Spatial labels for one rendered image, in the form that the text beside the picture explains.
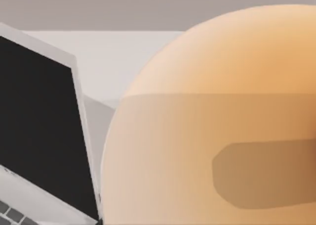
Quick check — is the tan rounded bread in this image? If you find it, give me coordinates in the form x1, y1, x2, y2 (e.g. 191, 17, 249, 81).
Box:
100, 3, 316, 225

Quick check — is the silver laptop with black screen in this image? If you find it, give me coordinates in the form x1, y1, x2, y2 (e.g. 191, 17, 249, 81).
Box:
0, 22, 105, 225

